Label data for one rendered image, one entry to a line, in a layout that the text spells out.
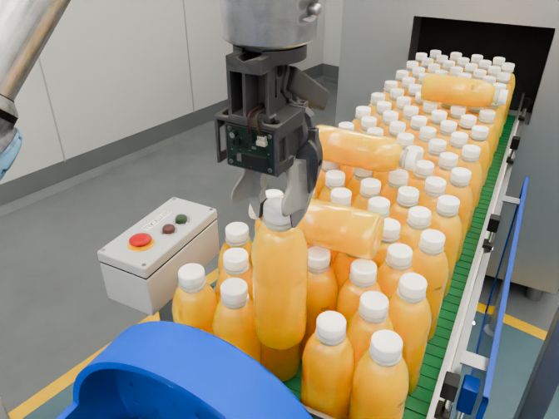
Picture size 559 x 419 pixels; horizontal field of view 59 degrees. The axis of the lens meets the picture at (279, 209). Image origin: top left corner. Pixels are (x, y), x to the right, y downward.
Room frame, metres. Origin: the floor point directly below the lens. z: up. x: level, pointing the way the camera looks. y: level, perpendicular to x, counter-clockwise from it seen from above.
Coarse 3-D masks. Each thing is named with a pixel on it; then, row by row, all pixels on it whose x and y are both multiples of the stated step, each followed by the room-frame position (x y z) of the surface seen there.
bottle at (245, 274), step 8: (224, 264) 0.61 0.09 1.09; (248, 264) 0.61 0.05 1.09; (224, 272) 0.61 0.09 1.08; (232, 272) 0.59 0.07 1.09; (240, 272) 0.59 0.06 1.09; (248, 272) 0.61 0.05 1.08; (224, 280) 0.59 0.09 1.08; (248, 280) 0.59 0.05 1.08; (216, 288) 0.60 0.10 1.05; (248, 288) 0.59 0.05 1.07; (216, 296) 0.59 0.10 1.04
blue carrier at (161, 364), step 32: (128, 352) 0.31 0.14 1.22; (160, 352) 0.31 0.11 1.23; (192, 352) 0.31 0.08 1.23; (224, 352) 0.31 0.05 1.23; (96, 384) 0.36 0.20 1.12; (128, 384) 0.38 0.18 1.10; (160, 384) 0.35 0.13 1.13; (192, 384) 0.27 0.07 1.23; (224, 384) 0.28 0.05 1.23; (256, 384) 0.28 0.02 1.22; (64, 416) 0.33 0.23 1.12; (96, 416) 0.35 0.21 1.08; (128, 416) 0.38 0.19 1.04; (160, 416) 0.36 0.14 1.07; (192, 416) 0.34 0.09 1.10; (224, 416) 0.25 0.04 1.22; (256, 416) 0.26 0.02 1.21; (288, 416) 0.27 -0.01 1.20
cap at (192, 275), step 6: (186, 264) 0.59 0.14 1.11; (192, 264) 0.59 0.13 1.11; (198, 264) 0.59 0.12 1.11; (180, 270) 0.57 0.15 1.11; (186, 270) 0.57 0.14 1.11; (192, 270) 0.57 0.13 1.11; (198, 270) 0.57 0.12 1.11; (204, 270) 0.57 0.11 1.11; (180, 276) 0.56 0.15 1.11; (186, 276) 0.56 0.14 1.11; (192, 276) 0.56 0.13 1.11; (198, 276) 0.56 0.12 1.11; (204, 276) 0.57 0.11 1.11; (180, 282) 0.56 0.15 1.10; (186, 282) 0.55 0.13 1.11; (192, 282) 0.55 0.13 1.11; (198, 282) 0.56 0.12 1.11
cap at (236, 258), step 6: (228, 252) 0.62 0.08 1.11; (234, 252) 0.62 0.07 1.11; (240, 252) 0.62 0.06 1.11; (246, 252) 0.62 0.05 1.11; (228, 258) 0.60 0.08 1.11; (234, 258) 0.60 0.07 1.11; (240, 258) 0.60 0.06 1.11; (246, 258) 0.60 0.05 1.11; (228, 264) 0.59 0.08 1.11; (234, 264) 0.59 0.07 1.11; (240, 264) 0.59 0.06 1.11; (246, 264) 0.60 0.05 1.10; (234, 270) 0.59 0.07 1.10
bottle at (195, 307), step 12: (180, 288) 0.57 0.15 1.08; (192, 288) 0.55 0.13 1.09; (204, 288) 0.57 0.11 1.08; (180, 300) 0.55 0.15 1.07; (192, 300) 0.55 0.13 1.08; (204, 300) 0.55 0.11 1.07; (216, 300) 0.57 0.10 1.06; (180, 312) 0.54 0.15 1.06; (192, 312) 0.54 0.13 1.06; (204, 312) 0.54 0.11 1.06; (192, 324) 0.53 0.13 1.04; (204, 324) 0.54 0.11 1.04
